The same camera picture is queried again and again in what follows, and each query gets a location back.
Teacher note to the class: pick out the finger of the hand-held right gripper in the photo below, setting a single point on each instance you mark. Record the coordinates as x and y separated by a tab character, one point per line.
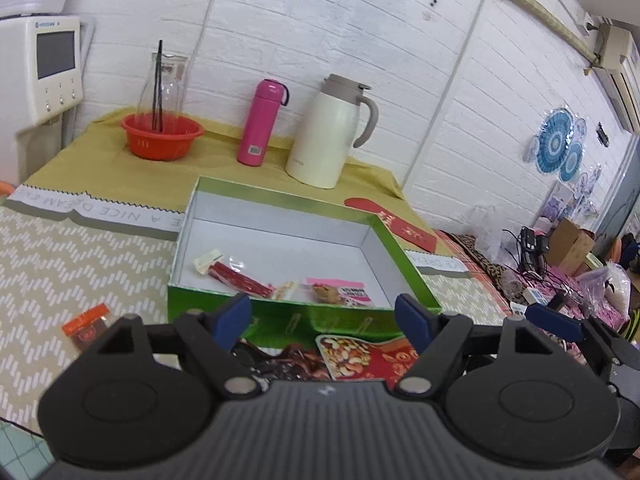
552	321

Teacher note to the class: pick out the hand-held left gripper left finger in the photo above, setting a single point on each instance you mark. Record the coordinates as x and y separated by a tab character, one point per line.
234	312

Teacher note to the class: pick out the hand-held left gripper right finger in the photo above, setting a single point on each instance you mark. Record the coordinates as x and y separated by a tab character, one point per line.
411	316

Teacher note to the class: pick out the red stick snack packet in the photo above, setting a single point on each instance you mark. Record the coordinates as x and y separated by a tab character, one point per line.
235	276

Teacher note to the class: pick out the small cream candy packet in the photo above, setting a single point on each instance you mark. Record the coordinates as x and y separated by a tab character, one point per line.
286	290

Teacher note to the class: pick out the red nut snack packet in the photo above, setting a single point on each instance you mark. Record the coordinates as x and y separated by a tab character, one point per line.
367	357

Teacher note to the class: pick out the pink label snack packet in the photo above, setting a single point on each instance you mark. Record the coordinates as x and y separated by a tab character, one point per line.
345	294

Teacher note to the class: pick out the dark brown snack packet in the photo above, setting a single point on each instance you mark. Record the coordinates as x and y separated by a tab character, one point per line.
287	365

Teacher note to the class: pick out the green cardboard box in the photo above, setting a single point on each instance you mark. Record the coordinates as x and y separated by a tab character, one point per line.
280	230

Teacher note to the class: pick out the clear packet with orange header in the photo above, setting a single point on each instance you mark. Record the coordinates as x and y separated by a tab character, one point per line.
86	327

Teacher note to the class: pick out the white plastic bag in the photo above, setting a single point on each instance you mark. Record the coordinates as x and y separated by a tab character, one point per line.
607	292

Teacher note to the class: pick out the black charger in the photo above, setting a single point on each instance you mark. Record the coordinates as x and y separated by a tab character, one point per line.
532	250

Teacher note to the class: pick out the brown cardboard box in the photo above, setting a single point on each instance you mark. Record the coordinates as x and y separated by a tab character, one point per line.
572	247

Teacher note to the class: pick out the leopard print cloth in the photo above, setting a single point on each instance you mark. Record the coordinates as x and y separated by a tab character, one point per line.
480	262

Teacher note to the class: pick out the red envelope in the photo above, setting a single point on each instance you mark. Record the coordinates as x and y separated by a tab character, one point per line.
400	227

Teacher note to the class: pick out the clear plastic bag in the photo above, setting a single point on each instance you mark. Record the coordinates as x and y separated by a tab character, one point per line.
487	232

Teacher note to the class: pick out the purple floral picture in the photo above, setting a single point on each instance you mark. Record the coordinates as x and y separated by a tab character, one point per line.
570	207

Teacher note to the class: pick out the chevron patterned tablecloth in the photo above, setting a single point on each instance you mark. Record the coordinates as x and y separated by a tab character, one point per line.
75	270

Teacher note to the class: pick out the red plastic basin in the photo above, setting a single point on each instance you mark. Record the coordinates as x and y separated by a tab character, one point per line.
160	142

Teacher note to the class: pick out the cream thermal carafe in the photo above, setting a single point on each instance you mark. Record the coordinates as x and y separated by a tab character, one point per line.
322	140

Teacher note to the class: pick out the pink thermos bottle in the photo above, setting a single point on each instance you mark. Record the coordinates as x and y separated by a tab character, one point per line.
257	120

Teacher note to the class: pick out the yellow tablecloth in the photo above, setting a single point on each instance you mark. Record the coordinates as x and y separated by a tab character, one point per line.
90	165

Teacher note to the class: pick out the black straw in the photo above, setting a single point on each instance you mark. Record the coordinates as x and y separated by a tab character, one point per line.
156	90
161	95

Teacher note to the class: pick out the glass carafe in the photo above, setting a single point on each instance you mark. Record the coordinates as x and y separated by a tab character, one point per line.
175	85

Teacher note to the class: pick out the green grid cutting mat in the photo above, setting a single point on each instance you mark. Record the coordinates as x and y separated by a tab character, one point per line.
20	452

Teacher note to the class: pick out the white air conditioner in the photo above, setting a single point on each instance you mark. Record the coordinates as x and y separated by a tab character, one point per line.
620	70

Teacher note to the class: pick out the white water dispenser with screen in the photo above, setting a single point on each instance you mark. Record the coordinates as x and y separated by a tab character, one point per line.
45	65

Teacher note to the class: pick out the blue round wall decoration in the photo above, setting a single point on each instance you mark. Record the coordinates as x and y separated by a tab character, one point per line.
557	142

